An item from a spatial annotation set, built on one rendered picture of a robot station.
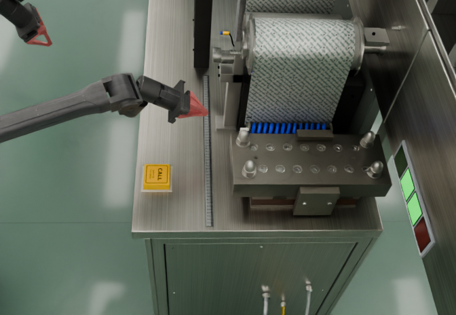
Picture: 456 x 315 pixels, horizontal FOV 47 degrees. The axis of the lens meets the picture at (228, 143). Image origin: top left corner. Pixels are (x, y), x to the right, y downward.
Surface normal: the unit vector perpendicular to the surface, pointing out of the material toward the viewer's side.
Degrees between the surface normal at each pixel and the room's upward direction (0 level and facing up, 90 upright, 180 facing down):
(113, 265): 0
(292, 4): 92
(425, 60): 90
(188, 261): 90
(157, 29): 0
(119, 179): 0
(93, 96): 19
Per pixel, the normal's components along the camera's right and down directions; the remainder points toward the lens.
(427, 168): -1.00, 0.00
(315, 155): 0.07, -0.60
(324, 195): 0.04, 0.80
